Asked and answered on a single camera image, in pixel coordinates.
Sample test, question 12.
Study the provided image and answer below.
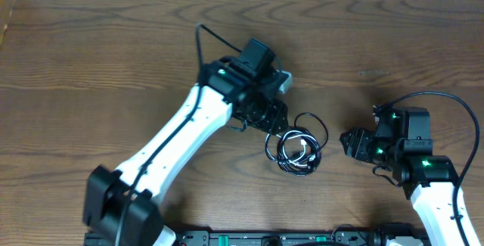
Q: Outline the black usb cable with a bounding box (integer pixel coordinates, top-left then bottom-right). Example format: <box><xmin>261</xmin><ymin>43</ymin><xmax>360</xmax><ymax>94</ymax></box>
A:
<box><xmin>264</xmin><ymin>112</ymin><xmax>330</xmax><ymax>177</ymax></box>

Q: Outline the cardboard box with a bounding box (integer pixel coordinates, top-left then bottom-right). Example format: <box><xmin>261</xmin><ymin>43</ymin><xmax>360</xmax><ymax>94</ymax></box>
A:
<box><xmin>0</xmin><ymin>0</ymin><xmax>16</xmax><ymax>43</ymax></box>

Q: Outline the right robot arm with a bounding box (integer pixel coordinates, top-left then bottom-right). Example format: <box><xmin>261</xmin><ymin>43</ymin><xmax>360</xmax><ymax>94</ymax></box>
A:
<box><xmin>340</xmin><ymin>107</ymin><xmax>480</xmax><ymax>245</ymax></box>

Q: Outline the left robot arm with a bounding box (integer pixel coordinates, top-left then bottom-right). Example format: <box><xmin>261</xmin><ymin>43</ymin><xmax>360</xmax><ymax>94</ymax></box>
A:
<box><xmin>82</xmin><ymin>58</ymin><xmax>293</xmax><ymax>245</ymax></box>

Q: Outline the white usb cable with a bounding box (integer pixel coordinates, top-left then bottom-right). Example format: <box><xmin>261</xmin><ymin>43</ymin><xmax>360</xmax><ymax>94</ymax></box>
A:
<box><xmin>279</xmin><ymin>129</ymin><xmax>318</xmax><ymax>170</ymax></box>

